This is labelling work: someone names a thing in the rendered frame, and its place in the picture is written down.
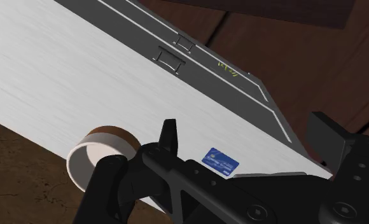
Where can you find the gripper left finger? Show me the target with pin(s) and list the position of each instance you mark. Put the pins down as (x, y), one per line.
(184, 183)

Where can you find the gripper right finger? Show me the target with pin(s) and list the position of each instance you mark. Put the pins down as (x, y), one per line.
(358, 173)

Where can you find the blue card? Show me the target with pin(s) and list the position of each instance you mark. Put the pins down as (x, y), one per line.
(220, 161)

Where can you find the brown tape roll white core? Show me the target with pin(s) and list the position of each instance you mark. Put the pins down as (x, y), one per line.
(76, 163)

